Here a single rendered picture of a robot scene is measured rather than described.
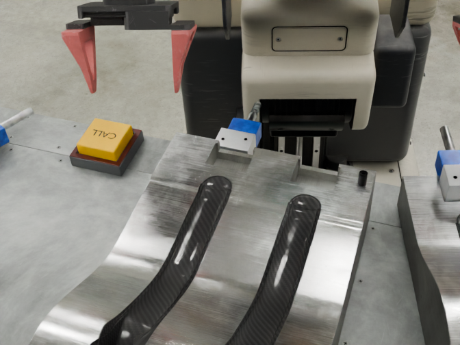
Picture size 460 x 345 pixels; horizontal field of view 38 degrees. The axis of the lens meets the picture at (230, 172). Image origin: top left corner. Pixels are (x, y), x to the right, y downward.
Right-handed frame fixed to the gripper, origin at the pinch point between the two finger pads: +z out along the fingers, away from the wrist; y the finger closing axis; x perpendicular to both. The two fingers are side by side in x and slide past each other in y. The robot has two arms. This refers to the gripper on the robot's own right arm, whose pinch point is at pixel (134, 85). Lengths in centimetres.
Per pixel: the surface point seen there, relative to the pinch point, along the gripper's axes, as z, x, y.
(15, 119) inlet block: 8.8, 19.2, -22.4
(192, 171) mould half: 11.0, 1.8, 6.1
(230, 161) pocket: 11.4, 7.1, 10.3
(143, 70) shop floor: 27, 167, -32
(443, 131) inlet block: 8.9, 12.7, 38.5
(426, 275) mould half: 19.4, -8.4, 32.6
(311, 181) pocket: 13.0, 4.0, 20.6
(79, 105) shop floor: 36, 149, -52
